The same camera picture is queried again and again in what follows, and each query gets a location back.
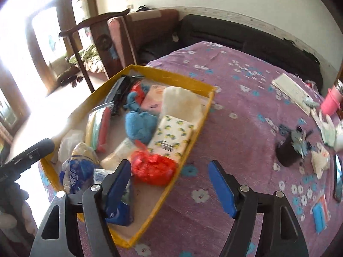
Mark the blue fluffy towel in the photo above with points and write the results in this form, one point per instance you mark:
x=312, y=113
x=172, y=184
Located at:
x=140, y=120

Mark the black phone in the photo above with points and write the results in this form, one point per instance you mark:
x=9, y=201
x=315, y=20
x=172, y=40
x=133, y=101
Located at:
x=339, y=176

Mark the black comb packet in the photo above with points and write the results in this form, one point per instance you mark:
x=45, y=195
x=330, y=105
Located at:
x=120, y=93

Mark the white fluffy towel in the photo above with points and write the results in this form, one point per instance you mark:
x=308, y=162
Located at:
x=182, y=104

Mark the wooden glass door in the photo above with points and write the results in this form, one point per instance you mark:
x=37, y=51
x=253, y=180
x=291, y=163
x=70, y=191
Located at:
x=40, y=45

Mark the white paper sheets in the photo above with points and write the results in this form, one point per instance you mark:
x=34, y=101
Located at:
x=292, y=91

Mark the small white plush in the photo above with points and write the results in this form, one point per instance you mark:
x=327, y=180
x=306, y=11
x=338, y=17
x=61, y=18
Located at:
x=320, y=162

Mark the dark wooden chair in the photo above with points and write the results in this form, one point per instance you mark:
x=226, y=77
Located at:
x=80, y=45

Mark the blue white tissue bag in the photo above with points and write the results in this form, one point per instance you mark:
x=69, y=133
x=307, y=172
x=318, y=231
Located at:
x=77, y=168

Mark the blue orange packet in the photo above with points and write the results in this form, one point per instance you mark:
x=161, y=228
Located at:
x=320, y=214

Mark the black bed headboard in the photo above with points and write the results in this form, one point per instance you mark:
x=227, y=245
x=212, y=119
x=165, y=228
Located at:
x=241, y=37

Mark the yellow shallow tray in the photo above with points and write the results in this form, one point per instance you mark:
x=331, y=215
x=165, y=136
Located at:
x=171, y=77

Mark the multicoloured cloth pack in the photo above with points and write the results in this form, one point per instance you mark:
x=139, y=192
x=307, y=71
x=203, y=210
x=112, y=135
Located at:
x=97, y=128

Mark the black bag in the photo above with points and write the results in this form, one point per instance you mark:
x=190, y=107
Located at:
x=142, y=8

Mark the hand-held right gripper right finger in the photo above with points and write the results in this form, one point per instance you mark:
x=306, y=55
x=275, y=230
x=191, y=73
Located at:
x=221, y=187

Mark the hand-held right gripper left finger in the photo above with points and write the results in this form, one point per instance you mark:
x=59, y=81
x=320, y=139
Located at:
x=118, y=190

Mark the pink cup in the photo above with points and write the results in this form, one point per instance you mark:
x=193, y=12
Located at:
x=331, y=104

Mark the lemon print tissue pack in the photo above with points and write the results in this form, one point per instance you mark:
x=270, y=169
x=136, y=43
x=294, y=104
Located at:
x=171, y=136

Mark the white green packet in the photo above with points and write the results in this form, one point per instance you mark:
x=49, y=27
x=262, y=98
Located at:
x=328, y=131

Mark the black cup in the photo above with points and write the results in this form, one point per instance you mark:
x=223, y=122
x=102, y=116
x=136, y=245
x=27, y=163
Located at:
x=289, y=151

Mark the red plastic bag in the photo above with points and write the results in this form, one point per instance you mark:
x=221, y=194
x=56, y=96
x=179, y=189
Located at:
x=152, y=167

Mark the white soft packet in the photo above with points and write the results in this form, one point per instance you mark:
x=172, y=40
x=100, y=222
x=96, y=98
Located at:
x=118, y=155

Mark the purple floral blanket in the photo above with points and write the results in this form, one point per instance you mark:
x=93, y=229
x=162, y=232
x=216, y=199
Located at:
x=235, y=128

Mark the pink packet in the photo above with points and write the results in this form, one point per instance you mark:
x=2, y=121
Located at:
x=152, y=99

